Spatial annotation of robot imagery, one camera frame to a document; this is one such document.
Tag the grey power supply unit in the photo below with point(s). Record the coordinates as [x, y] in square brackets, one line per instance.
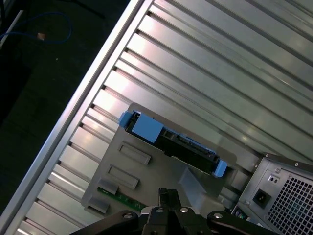
[262, 186]

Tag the black open PC case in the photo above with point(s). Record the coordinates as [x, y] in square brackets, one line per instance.
[269, 163]

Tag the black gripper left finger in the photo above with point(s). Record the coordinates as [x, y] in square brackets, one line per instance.
[156, 220]

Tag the green RAM stick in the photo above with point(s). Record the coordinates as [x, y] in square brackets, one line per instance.
[122, 197]

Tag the hard disk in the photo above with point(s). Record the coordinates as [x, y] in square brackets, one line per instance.
[146, 127]

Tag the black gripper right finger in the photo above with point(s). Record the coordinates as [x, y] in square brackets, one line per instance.
[188, 222]

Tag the grey parts rack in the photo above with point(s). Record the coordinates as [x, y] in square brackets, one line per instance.
[146, 176]

